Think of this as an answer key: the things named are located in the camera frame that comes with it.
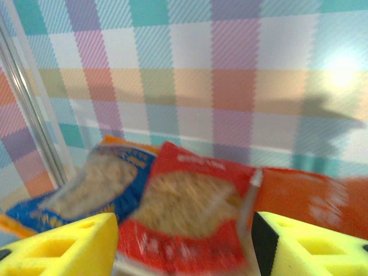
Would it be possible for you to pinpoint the orange short pasta bag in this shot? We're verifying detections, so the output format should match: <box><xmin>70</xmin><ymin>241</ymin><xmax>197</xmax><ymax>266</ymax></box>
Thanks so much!
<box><xmin>246</xmin><ymin>166</ymin><xmax>368</xmax><ymax>242</ymax></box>

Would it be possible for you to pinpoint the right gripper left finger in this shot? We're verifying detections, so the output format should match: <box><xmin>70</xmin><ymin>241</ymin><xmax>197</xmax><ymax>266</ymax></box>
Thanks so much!
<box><xmin>0</xmin><ymin>212</ymin><xmax>120</xmax><ymax>276</ymax></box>

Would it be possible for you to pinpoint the blue orange pasta bag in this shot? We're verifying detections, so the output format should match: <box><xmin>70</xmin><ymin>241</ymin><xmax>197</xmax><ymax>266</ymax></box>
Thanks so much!
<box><xmin>0</xmin><ymin>134</ymin><xmax>161</xmax><ymax>240</ymax></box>

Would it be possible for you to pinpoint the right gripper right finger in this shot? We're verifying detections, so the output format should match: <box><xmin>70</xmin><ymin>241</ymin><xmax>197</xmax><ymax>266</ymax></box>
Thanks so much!
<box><xmin>251</xmin><ymin>210</ymin><xmax>368</xmax><ymax>276</ymax></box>

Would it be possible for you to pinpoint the red short pasta bag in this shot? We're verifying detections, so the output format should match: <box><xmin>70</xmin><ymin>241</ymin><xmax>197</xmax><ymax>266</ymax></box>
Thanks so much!
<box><xmin>117</xmin><ymin>140</ymin><xmax>263</xmax><ymax>276</ymax></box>

